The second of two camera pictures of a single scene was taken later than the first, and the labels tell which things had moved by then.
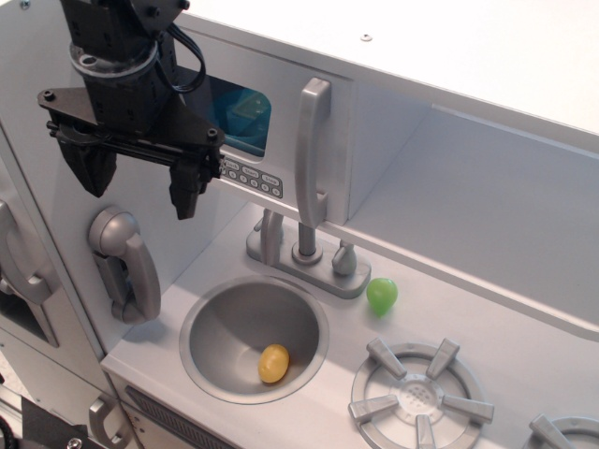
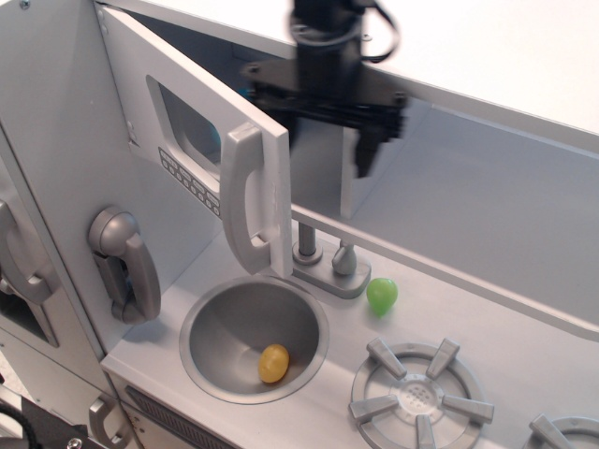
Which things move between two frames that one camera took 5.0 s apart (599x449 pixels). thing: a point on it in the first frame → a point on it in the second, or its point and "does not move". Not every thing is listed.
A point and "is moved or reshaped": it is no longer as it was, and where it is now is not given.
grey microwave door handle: x=314 y=109 → x=242 y=153
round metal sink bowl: x=225 y=328 does not move
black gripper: x=128 y=102 → x=327 y=79
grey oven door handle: x=96 y=415 does not move
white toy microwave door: x=252 y=96 is moved or reshaped
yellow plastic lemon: x=273 y=363 does not move
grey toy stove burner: x=417 y=397 does not move
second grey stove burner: x=567 y=432 does not move
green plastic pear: x=382 y=294 does not move
